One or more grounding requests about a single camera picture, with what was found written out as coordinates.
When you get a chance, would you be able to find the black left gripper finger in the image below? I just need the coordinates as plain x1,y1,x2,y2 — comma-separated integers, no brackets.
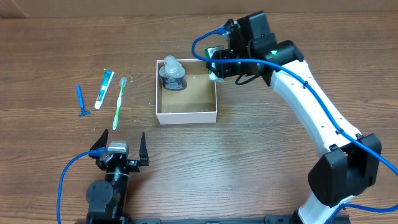
139,132,149,166
89,129,109,158

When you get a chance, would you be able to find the green white soap box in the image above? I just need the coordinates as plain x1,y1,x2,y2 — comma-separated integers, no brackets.
204,45,224,83

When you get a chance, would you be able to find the white cardboard box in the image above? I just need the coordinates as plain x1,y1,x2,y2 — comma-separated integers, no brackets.
155,58,218,124

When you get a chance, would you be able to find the clear soap bottle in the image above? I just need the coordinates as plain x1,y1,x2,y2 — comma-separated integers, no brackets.
159,55,187,91

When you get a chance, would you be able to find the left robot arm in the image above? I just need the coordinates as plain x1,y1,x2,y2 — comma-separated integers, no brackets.
86,129,150,223

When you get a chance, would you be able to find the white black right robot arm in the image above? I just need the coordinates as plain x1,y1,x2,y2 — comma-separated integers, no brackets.
205,11,382,223

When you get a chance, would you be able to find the blue disposable razor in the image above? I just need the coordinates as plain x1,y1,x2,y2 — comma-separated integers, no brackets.
76,85,91,117

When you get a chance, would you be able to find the green toothbrush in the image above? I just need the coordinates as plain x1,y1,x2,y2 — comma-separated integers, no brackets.
113,76,127,131

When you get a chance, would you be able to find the toothpaste tube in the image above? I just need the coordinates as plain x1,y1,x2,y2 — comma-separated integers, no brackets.
94,70,114,110

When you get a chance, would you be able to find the left blue cable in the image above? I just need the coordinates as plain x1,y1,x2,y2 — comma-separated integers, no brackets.
56,147,108,224

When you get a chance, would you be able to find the blue cable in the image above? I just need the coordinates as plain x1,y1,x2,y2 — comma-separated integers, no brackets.
56,147,108,224
191,27,398,224

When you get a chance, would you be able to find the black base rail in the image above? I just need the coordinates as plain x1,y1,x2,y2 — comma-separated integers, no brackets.
74,213,351,224

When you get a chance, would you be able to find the right blue cable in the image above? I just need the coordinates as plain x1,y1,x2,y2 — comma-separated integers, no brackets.
191,27,398,224

